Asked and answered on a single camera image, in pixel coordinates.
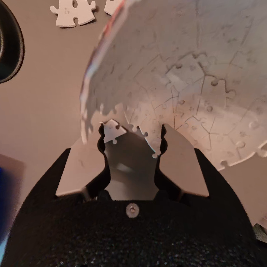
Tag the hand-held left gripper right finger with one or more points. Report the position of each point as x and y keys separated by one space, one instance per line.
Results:
x=181 y=169

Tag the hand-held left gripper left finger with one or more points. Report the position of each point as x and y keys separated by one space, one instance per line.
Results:
x=83 y=169

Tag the white puzzle piece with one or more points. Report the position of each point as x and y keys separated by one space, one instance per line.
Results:
x=111 y=7
x=113 y=131
x=71 y=14

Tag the printed puzzle ball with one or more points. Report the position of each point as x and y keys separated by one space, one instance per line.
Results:
x=177 y=62

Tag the black ball stand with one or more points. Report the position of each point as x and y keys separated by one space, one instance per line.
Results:
x=14 y=52

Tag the blue box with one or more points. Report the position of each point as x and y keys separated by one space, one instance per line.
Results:
x=6 y=198

